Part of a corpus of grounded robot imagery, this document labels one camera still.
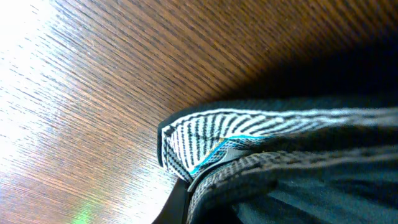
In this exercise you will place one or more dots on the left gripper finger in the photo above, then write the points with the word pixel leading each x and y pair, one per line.
pixel 176 206

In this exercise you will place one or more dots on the black shorts garment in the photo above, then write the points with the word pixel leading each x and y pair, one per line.
pixel 301 160

